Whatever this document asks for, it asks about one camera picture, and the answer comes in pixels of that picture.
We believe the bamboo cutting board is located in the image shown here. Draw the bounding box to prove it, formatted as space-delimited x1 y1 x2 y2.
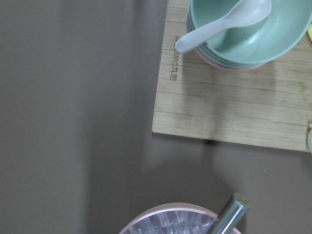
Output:
152 0 312 151

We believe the metal scoop handle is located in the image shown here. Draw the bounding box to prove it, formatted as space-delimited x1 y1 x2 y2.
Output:
207 192 251 234

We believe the white plastic spoon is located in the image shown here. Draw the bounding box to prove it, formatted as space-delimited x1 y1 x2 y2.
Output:
175 0 273 54

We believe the green stacked bowl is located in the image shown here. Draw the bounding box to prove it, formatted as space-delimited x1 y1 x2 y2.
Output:
196 0 312 69

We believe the pink stacked bowl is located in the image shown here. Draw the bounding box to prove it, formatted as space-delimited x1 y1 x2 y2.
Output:
186 23 266 72

